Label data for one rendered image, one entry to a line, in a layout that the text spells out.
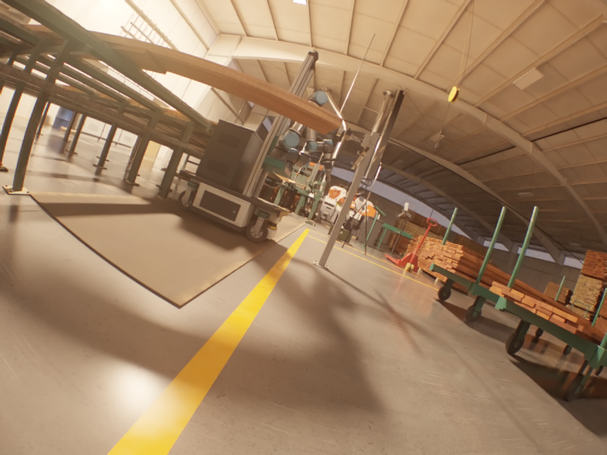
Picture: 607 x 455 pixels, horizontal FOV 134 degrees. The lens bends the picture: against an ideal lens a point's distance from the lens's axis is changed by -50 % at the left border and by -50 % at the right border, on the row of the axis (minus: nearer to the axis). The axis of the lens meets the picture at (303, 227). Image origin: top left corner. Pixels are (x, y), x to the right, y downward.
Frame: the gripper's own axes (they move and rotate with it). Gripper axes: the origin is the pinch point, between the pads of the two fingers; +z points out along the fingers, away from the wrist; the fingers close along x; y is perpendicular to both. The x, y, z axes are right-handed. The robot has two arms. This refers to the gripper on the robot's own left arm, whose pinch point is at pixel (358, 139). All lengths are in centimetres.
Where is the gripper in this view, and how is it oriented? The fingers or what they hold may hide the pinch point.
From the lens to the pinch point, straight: 240.0
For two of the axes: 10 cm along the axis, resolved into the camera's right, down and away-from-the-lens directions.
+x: 0.4, -0.1, 10.0
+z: 9.2, 3.9, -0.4
